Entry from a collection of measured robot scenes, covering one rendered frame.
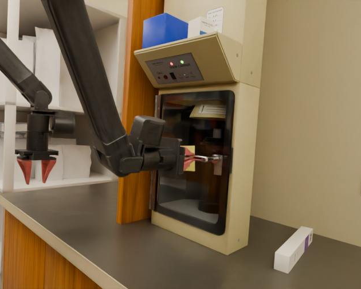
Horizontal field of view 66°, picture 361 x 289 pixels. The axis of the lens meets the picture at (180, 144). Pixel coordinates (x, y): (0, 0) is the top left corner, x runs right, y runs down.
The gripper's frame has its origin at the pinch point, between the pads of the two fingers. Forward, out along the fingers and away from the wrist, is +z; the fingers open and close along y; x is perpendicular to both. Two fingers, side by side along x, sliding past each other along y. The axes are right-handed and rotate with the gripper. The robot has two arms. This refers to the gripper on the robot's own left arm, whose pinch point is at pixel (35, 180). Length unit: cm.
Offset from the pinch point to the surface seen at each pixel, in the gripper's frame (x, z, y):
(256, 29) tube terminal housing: -46, -47, 40
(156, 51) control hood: -24, -40, 23
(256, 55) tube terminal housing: -46, -40, 41
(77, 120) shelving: 130, -21, 75
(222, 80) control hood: -42, -32, 31
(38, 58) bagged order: 84, -53, 28
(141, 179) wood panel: -9.0, 0.7, 32.6
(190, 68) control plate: -34, -35, 27
